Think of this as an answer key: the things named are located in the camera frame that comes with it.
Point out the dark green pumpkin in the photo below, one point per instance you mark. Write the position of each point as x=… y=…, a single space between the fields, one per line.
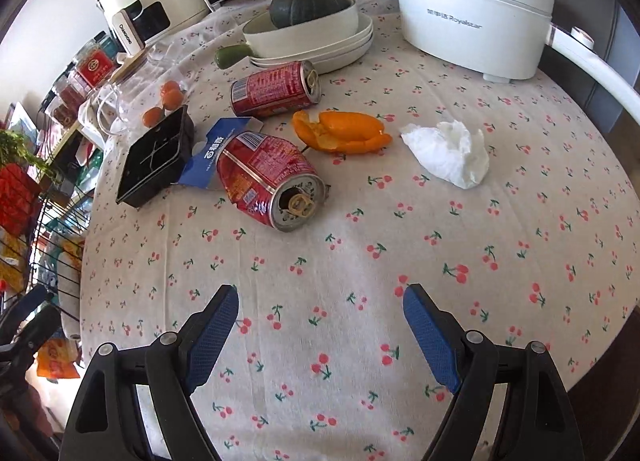
x=285 y=13

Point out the stacked white plates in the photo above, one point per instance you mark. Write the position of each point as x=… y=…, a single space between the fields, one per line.
x=332 y=57

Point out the white tissue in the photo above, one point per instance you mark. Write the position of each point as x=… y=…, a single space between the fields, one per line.
x=449 y=151

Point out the cream pan green handle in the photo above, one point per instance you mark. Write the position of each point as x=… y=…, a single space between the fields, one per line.
x=263 y=40

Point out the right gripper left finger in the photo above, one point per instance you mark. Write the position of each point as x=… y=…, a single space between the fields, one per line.
x=106 y=422

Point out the black wire rack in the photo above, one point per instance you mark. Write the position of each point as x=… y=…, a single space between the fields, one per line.
x=56 y=250

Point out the upright-lying red soda can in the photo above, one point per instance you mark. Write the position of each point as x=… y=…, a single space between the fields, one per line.
x=286 y=88

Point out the blue paper carton piece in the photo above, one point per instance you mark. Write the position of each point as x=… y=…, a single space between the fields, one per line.
x=200 y=171

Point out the red label jar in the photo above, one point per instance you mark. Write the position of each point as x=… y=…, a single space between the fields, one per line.
x=94 y=66

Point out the orange peel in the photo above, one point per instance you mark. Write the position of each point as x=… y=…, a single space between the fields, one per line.
x=349 y=133

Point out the cherry print tablecloth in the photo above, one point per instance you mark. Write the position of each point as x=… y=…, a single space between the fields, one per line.
x=321 y=364

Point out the black plastic tray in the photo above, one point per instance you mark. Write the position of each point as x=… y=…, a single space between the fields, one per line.
x=156 y=160

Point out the crushed red soda can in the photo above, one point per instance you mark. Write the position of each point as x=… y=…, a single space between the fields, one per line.
x=269 y=179

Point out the white Royalstar electric pot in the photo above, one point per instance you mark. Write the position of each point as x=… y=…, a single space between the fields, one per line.
x=504 y=39

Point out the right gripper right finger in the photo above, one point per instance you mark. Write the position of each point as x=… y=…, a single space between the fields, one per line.
x=537 y=420

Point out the small orange tomato top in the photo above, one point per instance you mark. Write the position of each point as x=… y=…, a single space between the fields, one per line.
x=169 y=86

